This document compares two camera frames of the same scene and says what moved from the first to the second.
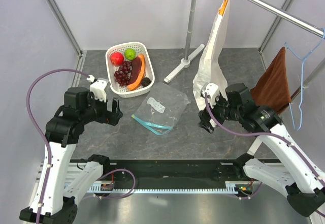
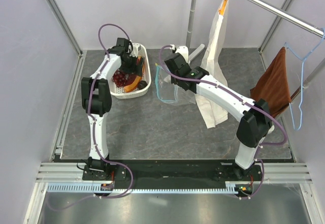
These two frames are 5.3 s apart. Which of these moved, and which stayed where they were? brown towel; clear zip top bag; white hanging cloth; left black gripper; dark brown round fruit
Moved: dark brown round fruit; clear zip top bag; left black gripper
Stayed: white hanging cloth; brown towel
